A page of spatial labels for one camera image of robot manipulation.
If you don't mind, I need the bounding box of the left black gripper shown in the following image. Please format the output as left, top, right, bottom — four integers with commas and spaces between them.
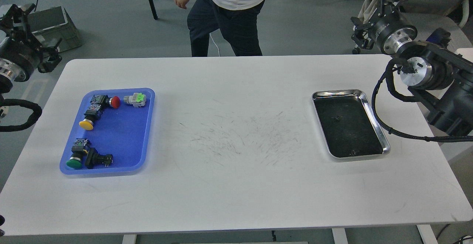
0, 4, 62, 82

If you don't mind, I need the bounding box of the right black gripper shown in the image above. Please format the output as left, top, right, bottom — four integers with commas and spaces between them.
350, 0, 418, 54

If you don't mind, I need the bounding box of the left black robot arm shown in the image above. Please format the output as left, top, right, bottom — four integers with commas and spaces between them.
0, 4, 62, 132

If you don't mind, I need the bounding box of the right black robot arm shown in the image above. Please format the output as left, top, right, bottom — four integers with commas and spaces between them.
351, 0, 473, 143

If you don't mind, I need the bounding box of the beige jacket on chair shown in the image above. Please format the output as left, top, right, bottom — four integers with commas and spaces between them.
357, 0, 380, 25

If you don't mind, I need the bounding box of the grey green storage crate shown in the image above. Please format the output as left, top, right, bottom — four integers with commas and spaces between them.
28, 6, 82, 52

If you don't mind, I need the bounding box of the grey office chair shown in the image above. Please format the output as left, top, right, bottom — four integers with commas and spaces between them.
401, 0, 472, 52

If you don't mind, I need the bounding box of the silver metal tray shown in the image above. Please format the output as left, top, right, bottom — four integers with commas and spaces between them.
312, 89, 391, 160

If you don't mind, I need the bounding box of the blue plastic tray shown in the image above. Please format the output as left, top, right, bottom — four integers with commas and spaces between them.
59, 88, 155, 176

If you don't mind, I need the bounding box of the person in white shirt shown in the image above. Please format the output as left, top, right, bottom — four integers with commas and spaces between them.
174, 0, 265, 57

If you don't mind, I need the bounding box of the yellow push button switch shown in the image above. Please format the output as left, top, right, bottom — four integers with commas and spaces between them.
78, 104, 103, 131

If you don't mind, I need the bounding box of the red push button switch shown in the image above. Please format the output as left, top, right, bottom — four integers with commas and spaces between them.
90, 95, 120, 109

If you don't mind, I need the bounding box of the green push button switch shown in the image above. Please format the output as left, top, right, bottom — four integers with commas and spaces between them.
66, 138, 90, 170

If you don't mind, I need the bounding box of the grey green switch module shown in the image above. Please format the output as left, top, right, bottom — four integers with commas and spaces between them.
123, 92, 147, 108

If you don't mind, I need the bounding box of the black switch component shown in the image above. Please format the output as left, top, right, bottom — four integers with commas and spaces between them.
85, 148, 113, 169

